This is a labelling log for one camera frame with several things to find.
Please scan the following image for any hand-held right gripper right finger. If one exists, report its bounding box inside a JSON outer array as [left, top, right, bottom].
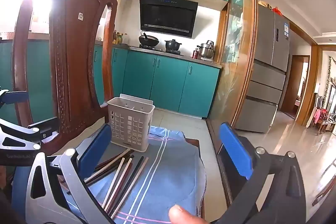
[[210, 123, 307, 224]]

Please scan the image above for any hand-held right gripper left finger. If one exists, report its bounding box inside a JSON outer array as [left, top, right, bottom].
[[25, 124, 112, 224]]

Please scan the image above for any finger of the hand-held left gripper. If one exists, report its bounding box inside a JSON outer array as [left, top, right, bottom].
[[0, 87, 28, 107], [0, 117, 59, 151]]

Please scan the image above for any dark brown chopstick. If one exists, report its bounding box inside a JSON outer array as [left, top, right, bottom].
[[94, 148, 132, 171]]

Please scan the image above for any black chopstick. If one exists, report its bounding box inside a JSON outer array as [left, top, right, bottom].
[[109, 156, 145, 218], [84, 154, 135, 184]]

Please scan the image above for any reddish brown chopstick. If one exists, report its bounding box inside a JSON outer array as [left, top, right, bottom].
[[105, 158, 133, 215]]

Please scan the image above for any white plastic utensil basket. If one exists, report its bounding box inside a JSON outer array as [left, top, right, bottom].
[[107, 93, 156, 153]]

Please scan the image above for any person's right hand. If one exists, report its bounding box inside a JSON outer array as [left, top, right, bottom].
[[168, 205, 201, 224]]

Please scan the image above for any teal base cabinet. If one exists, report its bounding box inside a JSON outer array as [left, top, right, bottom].
[[112, 47, 221, 119], [0, 39, 105, 119]]

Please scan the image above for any carved wooden chair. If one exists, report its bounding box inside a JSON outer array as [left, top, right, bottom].
[[12, 0, 208, 219]]

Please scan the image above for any blue striped towel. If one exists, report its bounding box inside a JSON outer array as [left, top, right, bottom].
[[63, 125, 206, 224]]

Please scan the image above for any brown wooden door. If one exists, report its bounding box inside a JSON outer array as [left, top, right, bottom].
[[280, 54, 310, 119]]

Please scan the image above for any wooden dining chair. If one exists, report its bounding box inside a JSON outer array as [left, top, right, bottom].
[[312, 93, 336, 135]]

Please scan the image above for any wood framed glass sliding door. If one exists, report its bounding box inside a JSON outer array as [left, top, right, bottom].
[[207, 0, 259, 159]]

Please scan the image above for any silver refrigerator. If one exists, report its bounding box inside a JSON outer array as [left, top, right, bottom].
[[234, 2, 290, 134]]

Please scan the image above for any gas stove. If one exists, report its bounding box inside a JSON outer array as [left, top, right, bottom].
[[139, 46, 184, 55]]

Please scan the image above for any black wok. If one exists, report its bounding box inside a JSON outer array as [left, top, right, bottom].
[[139, 32, 160, 47]]

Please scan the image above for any black cooking pot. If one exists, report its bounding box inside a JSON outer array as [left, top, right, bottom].
[[164, 39, 181, 51]]

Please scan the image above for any black range hood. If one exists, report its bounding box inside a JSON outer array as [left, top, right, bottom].
[[139, 0, 198, 39]]

